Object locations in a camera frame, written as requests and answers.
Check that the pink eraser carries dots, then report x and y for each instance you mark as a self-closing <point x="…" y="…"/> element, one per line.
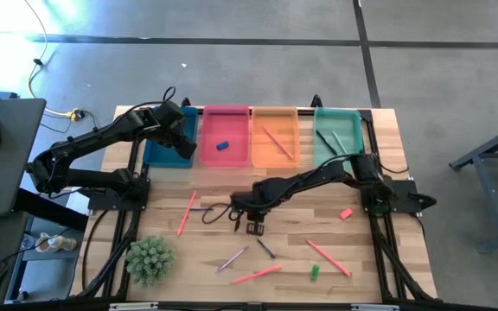
<point x="346" y="213"/>

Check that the translucent purple pen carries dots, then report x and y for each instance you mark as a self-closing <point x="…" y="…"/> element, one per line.
<point x="233" y="258"/>

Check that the green artificial plant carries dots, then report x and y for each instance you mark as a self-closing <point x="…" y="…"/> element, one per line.
<point x="149" y="259"/>

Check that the teal pen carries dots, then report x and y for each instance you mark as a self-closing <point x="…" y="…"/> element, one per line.
<point x="340" y="142"/>

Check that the green eraser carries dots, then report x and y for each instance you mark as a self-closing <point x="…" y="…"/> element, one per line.
<point x="314" y="272"/>

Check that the blue eraser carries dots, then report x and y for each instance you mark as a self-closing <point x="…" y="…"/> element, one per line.
<point x="222" y="146"/>

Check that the cream-coloured figurine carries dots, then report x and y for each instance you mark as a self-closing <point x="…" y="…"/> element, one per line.
<point x="52" y="243"/>

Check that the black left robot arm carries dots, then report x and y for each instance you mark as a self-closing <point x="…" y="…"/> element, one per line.
<point x="93" y="137"/>

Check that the black pen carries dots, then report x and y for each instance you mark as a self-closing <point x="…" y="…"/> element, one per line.
<point x="327" y="142"/>
<point x="236" y="226"/>

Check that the dark blue crayon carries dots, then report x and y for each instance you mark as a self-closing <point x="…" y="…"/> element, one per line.
<point x="266" y="249"/>
<point x="199" y="210"/>

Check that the silver metal bracket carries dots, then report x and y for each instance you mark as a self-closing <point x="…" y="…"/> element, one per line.
<point x="374" y="308"/>
<point x="133" y="306"/>

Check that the grey-blue table frame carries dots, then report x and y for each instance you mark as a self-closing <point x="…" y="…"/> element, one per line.
<point x="487" y="203"/>

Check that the pink plastic bin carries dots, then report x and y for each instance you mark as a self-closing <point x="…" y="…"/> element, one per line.
<point x="231" y="125"/>

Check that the dark grey side desk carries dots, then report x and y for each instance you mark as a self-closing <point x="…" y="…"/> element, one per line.
<point x="11" y="164"/>

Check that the black aluminium table frame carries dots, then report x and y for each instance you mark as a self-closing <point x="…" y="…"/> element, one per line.
<point x="138" y="168"/>

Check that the teal plastic bin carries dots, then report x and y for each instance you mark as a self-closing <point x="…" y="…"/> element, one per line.
<point x="348" y="125"/>

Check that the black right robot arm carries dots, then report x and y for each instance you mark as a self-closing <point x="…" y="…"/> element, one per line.
<point x="318" y="175"/>

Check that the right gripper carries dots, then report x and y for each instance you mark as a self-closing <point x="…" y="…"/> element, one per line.
<point x="255" y="201"/>

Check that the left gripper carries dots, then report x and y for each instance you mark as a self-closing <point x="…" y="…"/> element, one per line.
<point x="173" y="123"/>

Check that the orange plastic bin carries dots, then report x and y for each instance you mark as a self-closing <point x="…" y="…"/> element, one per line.
<point x="266" y="151"/>

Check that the yellow plug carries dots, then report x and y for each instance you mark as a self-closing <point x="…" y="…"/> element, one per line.
<point x="74" y="115"/>

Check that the blue plastic bin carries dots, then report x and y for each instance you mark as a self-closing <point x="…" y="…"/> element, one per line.
<point x="158" y="155"/>

